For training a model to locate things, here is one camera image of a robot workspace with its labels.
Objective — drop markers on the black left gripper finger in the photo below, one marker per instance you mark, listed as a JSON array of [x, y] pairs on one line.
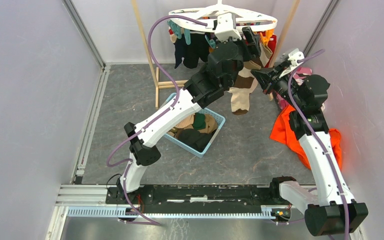
[[251, 38], [249, 53]]

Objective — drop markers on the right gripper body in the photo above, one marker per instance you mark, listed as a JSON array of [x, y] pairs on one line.
[[280, 84]]

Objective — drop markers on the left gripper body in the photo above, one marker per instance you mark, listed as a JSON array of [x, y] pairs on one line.
[[242, 46]]

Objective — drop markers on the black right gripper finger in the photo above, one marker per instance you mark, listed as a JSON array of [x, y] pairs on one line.
[[280, 68], [266, 78]]

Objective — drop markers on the red santa pattern sock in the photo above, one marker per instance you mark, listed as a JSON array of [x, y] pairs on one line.
[[272, 46]]

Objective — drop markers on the teal clothespin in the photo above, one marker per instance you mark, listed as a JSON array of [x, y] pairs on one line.
[[211, 42], [187, 36]]

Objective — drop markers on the cream white sock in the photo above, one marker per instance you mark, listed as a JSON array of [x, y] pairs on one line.
[[265, 56]]

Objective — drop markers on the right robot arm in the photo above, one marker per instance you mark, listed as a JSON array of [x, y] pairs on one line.
[[333, 209]]

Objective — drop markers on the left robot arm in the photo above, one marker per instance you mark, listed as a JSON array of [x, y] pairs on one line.
[[206, 86]]

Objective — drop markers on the white round sock hanger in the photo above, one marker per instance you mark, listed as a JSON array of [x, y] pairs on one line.
[[221, 13]]

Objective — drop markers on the wooden hanger stand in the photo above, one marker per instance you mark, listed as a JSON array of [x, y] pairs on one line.
[[155, 71]]

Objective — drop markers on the pink camouflage cloth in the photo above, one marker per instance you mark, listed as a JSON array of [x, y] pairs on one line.
[[297, 79]]

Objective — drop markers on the orange cloth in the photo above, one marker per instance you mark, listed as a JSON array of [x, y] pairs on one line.
[[282, 133]]

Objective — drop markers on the black hanging sock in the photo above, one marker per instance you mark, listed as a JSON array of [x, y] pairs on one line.
[[190, 54]]

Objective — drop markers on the light blue laundry basket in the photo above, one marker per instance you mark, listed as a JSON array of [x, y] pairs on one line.
[[220, 120]]

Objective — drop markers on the tan sock in basket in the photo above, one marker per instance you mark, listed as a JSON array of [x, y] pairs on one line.
[[201, 122]]

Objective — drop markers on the beige red cuffed sock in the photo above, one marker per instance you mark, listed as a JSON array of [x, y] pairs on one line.
[[172, 35]]

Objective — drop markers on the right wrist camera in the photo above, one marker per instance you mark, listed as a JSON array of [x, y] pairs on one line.
[[291, 59]]

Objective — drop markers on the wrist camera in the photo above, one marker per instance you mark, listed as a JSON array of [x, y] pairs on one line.
[[291, 59], [224, 27]]

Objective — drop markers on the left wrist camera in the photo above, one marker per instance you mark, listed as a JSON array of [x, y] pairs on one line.
[[224, 27]]

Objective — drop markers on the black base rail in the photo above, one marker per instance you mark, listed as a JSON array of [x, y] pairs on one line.
[[198, 199]]

